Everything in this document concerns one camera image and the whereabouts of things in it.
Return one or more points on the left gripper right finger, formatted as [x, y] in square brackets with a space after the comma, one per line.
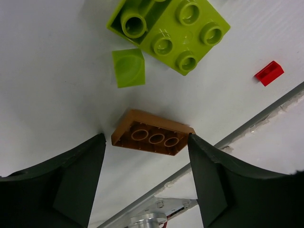
[235, 194]

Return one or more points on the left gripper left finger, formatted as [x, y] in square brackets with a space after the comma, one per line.
[57, 193]

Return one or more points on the brown lego brick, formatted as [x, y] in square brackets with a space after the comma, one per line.
[140, 130]

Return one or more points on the tiny red lego piece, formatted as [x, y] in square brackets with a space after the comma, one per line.
[269, 73]

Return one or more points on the small lime curved piece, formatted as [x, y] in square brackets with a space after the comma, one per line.
[129, 67]

